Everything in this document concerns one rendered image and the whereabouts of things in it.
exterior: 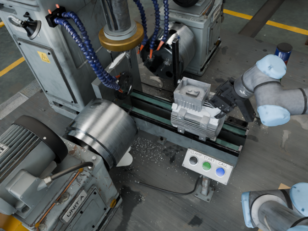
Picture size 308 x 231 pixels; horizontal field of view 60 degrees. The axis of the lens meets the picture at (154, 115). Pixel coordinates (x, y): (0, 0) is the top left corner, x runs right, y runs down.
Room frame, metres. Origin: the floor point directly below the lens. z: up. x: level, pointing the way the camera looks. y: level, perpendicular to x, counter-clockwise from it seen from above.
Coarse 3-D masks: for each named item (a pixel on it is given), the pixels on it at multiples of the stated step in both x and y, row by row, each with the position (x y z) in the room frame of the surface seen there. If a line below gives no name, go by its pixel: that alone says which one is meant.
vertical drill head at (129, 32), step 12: (108, 0) 0.90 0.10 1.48; (120, 0) 0.90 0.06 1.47; (108, 12) 0.91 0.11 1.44; (120, 12) 0.90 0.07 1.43; (108, 24) 0.92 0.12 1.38; (120, 24) 0.90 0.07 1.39; (132, 24) 0.94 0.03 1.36; (108, 36) 0.90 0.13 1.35; (120, 36) 0.88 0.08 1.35; (132, 36) 0.89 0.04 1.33; (108, 48) 0.87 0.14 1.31; (120, 48) 0.85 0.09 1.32; (132, 48) 0.87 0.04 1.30
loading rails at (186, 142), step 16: (144, 96) 0.98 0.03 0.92; (144, 112) 0.87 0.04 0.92; (160, 112) 0.89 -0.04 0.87; (144, 128) 0.84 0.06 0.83; (160, 128) 0.78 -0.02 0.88; (176, 128) 0.73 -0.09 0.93; (224, 128) 0.70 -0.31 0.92; (240, 128) 0.69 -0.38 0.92; (192, 144) 0.68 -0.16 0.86; (208, 144) 0.64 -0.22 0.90; (224, 144) 0.62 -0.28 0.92; (240, 144) 0.65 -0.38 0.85; (224, 160) 0.59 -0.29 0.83
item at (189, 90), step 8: (184, 80) 0.81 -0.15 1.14; (192, 80) 0.81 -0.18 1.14; (176, 88) 0.77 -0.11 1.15; (184, 88) 0.79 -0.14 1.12; (192, 88) 0.78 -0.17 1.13; (200, 88) 0.78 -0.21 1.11; (208, 88) 0.75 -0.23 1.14; (176, 96) 0.75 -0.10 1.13; (184, 96) 0.73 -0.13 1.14; (192, 96) 0.74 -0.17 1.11; (200, 96) 0.74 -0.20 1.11; (184, 104) 0.72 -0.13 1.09; (192, 104) 0.70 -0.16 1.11; (200, 104) 0.69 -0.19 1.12
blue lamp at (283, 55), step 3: (276, 48) 0.85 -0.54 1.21; (276, 51) 0.85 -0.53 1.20; (279, 51) 0.83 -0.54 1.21; (276, 54) 0.84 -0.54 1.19; (279, 54) 0.83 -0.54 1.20; (282, 54) 0.82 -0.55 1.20; (285, 54) 0.82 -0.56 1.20; (288, 54) 0.82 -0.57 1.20; (282, 57) 0.82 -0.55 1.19; (285, 57) 0.82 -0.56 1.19; (288, 57) 0.82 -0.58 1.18; (285, 60) 0.82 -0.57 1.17
